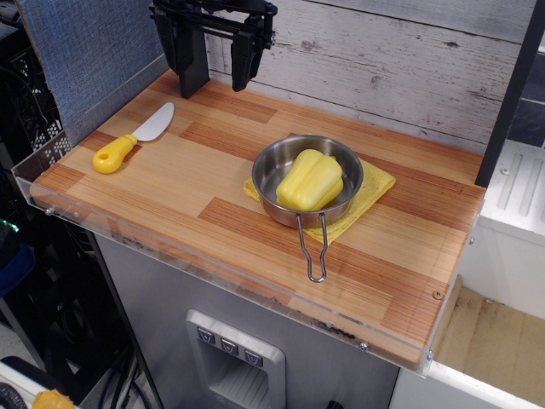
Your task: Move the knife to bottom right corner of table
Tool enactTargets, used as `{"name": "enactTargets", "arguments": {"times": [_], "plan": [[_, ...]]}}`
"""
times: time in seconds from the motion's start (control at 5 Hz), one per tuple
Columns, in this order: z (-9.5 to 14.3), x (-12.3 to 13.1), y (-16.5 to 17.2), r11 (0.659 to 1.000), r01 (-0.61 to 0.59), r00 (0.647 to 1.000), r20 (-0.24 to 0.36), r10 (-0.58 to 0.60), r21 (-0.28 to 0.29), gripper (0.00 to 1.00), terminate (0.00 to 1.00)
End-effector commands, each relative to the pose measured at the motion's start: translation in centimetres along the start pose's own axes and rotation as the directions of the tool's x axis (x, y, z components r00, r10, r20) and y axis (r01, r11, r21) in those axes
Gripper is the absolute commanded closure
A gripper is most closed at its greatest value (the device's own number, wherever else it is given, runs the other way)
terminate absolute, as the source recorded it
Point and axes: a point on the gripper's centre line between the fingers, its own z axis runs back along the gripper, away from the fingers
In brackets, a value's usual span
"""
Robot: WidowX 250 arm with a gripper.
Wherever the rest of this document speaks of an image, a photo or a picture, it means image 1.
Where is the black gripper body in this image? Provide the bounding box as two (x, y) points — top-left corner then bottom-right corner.
(149, 1), (278, 47)

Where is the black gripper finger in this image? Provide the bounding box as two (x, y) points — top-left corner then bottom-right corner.
(153, 8), (180, 72)
(231, 32), (264, 91)

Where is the black vertical post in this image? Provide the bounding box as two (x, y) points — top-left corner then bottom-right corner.
(474, 0), (544, 187)
(179, 28), (209, 99)

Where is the steel pan with wire handle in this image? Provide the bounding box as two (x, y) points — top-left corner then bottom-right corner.
(252, 135), (364, 283)

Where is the yellow cloth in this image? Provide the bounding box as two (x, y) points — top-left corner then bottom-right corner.
(243, 157), (397, 246)

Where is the white toy sink unit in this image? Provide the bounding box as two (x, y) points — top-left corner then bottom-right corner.
(391, 141), (544, 408)

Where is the yellow handled toy knife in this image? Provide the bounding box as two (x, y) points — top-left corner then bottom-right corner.
(92, 102), (175, 174)

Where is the black vertical post right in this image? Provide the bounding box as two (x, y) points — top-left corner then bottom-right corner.
(474, 0), (544, 187)

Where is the black equipment rack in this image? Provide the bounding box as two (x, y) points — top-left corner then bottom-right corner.
(1, 1), (141, 408)

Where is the clear acrylic table guard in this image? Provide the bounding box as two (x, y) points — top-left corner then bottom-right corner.
(30, 72), (485, 381)

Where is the silver toy fridge dispenser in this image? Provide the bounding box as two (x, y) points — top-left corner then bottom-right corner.
(186, 309), (287, 408)

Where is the yellow toy bell pepper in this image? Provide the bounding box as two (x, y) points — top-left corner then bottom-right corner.
(276, 149), (344, 211)

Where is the black vertical post left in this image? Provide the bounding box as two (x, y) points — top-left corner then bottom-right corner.
(179, 28), (209, 99)

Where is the blue fabric panel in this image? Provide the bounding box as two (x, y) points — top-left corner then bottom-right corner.
(16, 1), (168, 128)

